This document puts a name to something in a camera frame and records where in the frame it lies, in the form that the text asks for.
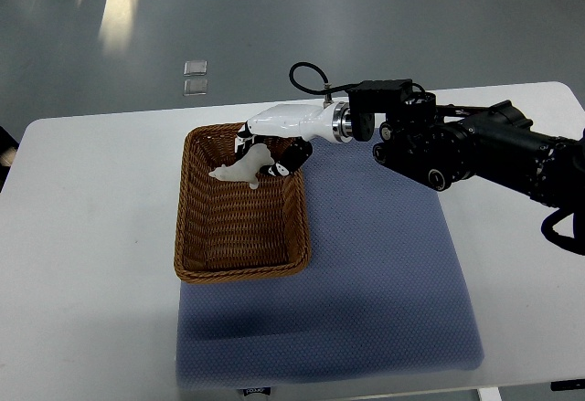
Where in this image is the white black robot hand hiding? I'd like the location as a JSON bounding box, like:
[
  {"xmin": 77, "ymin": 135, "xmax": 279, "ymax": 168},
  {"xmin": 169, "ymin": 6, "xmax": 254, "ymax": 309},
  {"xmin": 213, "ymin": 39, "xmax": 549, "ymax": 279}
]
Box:
[{"xmin": 234, "ymin": 102, "xmax": 353, "ymax": 176}]

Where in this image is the white bear figurine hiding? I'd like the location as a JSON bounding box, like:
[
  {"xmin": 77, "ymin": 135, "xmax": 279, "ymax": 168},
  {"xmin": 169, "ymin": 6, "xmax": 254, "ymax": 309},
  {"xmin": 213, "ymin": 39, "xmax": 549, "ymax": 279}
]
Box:
[{"xmin": 208, "ymin": 143, "xmax": 275, "ymax": 189}]

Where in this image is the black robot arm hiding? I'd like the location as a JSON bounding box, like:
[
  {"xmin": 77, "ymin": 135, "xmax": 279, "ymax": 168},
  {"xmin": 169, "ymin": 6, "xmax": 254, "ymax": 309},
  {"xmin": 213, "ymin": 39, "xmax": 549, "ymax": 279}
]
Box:
[{"xmin": 346, "ymin": 79, "xmax": 584, "ymax": 255}]

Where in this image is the brown wicker basket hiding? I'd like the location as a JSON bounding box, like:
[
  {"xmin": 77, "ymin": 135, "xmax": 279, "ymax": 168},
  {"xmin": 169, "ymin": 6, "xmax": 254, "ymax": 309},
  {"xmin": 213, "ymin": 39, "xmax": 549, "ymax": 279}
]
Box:
[{"xmin": 174, "ymin": 123, "xmax": 311, "ymax": 284}]

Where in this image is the lower floor plate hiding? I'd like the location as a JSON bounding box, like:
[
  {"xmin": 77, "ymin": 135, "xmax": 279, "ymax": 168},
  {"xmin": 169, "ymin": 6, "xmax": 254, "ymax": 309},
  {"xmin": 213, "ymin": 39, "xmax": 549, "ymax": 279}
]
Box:
[{"xmin": 183, "ymin": 79, "xmax": 208, "ymax": 96}]

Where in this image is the floor plate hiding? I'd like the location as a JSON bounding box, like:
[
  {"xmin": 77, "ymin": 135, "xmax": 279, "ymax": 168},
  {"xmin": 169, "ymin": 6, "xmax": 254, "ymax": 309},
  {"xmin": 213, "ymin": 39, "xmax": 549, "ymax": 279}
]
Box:
[
  {"xmin": 184, "ymin": 59, "xmax": 207, "ymax": 76},
  {"xmin": 183, "ymin": 79, "xmax": 208, "ymax": 96}
]

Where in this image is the upper floor plate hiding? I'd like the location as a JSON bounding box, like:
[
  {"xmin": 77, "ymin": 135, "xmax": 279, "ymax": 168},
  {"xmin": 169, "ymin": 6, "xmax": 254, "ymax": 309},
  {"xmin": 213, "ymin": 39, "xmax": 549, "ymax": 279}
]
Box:
[{"xmin": 184, "ymin": 59, "xmax": 207, "ymax": 76}]

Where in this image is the blue textured mat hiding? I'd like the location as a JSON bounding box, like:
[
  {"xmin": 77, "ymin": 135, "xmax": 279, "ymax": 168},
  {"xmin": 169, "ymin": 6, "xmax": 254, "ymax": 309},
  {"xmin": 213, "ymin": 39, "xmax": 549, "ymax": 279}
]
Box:
[{"xmin": 176, "ymin": 140, "xmax": 484, "ymax": 389}]

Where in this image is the dark object at left edge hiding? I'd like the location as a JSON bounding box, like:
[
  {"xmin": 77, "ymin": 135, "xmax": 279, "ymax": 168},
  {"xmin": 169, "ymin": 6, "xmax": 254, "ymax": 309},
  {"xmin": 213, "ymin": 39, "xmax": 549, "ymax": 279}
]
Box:
[{"xmin": 0, "ymin": 127, "xmax": 19, "ymax": 188}]

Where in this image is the black table control panel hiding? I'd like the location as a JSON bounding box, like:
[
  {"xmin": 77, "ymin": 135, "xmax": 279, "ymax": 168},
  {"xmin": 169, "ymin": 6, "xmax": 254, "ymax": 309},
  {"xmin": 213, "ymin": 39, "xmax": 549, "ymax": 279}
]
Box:
[{"xmin": 550, "ymin": 379, "xmax": 585, "ymax": 392}]

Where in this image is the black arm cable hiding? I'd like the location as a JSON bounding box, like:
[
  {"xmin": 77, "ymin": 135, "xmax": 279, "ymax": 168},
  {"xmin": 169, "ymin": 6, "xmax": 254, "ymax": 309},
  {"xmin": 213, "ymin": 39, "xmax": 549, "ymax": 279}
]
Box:
[{"xmin": 289, "ymin": 62, "xmax": 362, "ymax": 108}]

